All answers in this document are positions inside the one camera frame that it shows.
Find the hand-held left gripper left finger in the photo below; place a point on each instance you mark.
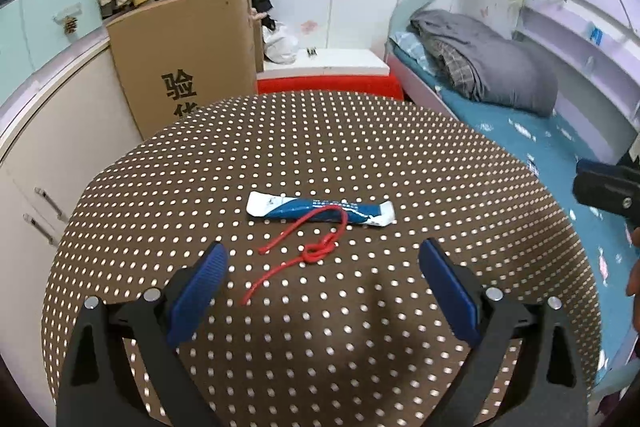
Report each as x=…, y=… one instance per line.
x=197, y=294

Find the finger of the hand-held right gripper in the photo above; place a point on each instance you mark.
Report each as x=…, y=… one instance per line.
x=605, y=194

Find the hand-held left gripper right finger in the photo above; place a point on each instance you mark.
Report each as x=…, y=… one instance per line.
x=450, y=292

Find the blue white toothpaste tube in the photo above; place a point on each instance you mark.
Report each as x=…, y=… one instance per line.
x=280, y=207

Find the person's right hand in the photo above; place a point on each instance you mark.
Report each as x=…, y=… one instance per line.
x=636, y=292

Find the teal quilted bedspread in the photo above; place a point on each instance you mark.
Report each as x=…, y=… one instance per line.
x=565, y=142

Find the purple bedside shelf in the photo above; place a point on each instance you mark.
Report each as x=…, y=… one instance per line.
x=575, y=72

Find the small blue box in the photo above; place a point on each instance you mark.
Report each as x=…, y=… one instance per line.
x=596, y=34

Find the grey blanket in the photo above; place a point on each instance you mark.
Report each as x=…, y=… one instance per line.
x=500, y=62

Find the brown dotted tablecloth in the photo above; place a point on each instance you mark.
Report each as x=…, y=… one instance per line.
x=350, y=147

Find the plaid pillow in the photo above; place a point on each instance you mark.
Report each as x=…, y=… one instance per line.
x=457, y=69

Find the white curved cabinet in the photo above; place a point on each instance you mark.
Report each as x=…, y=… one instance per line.
x=45, y=142

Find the red covered low bench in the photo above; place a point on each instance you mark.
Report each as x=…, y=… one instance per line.
x=330, y=74

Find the large brown cardboard box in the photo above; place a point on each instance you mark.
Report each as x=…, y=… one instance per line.
x=190, y=42

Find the white plastic bag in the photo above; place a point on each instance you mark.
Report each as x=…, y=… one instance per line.
x=280, y=44

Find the black cloth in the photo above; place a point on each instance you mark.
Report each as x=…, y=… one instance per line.
x=261, y=4

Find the teal drawer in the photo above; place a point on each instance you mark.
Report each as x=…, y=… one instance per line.
x=65, y=22
x=11, y=52

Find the pale pink butterfly wall sticker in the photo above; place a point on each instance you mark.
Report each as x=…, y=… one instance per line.
x=309, y=26

